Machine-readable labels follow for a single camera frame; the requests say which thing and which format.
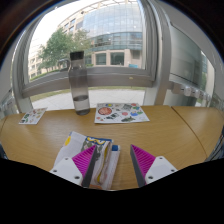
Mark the glass office building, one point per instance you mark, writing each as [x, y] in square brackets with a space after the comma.
[113, 36]

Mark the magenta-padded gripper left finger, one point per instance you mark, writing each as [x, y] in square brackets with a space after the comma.
[68, 170]

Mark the white window frame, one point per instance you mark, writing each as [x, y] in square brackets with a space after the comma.
[110, 76]

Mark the colourful sticker sheet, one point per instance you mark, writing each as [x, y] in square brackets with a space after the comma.
[120, 112]
[32, 116]

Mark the green tree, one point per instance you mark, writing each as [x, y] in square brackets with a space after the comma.
[56, 46]

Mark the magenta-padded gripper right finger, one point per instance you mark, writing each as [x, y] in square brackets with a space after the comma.
[156, 168]

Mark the grey transparent water bottle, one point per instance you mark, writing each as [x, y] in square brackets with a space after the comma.
[80, 90]

